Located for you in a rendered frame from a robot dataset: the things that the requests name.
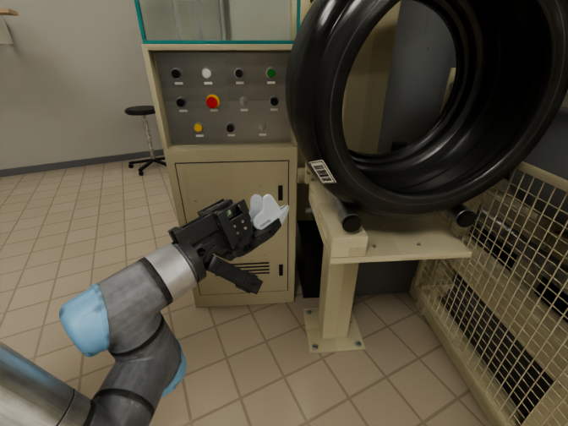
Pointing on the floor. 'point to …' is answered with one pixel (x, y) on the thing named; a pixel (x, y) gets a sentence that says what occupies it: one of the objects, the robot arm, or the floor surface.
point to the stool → (145, 134)
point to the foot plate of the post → (317, 345)
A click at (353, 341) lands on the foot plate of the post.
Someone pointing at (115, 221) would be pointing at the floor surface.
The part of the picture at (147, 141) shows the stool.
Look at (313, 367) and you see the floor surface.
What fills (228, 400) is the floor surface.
